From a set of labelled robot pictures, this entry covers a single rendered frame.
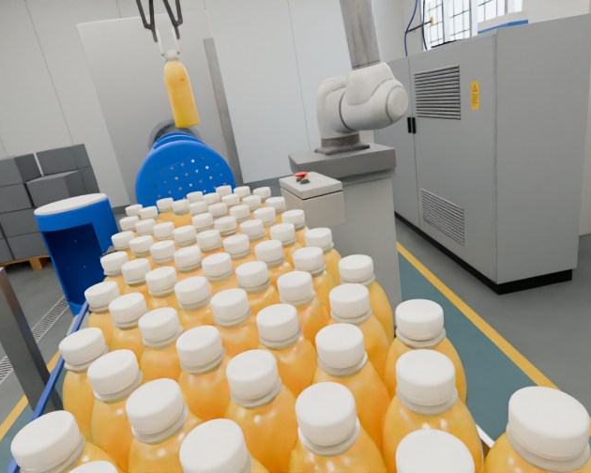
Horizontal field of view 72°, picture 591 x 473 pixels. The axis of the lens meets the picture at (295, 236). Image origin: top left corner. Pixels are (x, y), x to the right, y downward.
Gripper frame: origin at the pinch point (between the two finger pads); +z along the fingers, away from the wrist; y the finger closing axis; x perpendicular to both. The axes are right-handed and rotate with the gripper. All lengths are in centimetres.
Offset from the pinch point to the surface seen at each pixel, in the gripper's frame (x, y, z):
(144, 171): 11.8, 14.7, 33.2
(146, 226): 49, 14, 40
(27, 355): 56, 39, 57
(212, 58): -130, -27, -8
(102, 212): -47, 41, 53
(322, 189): 46, -25, 41
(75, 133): -542, 143, 20
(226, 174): 11.7, -7.3, 38.5
